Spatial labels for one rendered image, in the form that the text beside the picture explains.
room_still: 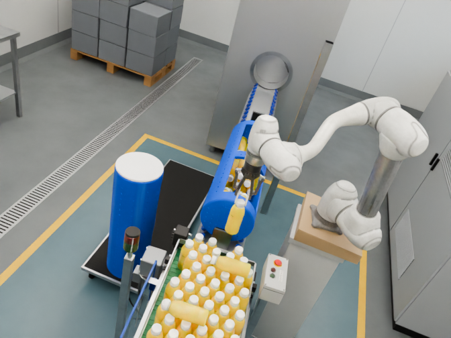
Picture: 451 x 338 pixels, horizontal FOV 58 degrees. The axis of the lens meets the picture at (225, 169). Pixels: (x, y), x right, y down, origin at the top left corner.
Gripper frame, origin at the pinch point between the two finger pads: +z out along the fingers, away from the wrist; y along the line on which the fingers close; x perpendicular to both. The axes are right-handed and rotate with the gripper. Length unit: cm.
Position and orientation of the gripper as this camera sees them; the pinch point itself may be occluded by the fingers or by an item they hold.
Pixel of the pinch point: (242, 197)
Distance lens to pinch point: 179.7
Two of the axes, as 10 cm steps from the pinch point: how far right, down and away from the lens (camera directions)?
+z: -2.2, 7.8, 5.9
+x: -2.0, 5.5, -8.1
